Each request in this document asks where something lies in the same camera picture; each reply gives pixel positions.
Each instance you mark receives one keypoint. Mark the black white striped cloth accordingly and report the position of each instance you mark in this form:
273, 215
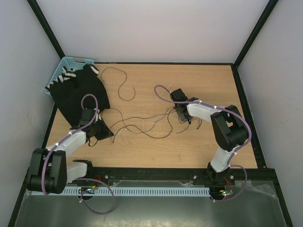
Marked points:
88, 70

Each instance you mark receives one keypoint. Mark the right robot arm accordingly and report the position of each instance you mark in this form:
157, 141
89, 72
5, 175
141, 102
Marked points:
230, 130

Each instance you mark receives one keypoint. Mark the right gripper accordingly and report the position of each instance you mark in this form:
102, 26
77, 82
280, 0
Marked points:
183, 118

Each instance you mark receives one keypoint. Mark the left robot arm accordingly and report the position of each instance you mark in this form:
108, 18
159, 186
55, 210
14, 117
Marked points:
49, 172

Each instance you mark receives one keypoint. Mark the right circuit board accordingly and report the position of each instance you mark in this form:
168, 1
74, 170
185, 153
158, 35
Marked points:
225, 193

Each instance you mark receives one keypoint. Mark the light blue slotted cable duct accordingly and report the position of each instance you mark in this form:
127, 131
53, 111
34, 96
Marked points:
141, 192

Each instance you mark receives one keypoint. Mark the black frame post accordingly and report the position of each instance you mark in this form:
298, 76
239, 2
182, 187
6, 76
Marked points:
46, 27
255, 31

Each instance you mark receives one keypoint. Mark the left black frame post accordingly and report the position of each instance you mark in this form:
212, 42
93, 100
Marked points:
46, 27

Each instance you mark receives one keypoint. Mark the circuit board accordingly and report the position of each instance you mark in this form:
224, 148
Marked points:
87, 190
225, 193

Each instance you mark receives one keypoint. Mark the right black frame post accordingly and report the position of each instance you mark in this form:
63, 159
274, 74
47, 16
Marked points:
255, 31

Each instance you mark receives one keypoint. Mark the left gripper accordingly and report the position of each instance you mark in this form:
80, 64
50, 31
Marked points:
106, 133

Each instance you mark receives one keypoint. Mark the left circuit board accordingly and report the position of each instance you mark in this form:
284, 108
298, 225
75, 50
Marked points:
87, 190

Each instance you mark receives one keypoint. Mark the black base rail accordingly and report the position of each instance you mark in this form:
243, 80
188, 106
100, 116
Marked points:
198, 176

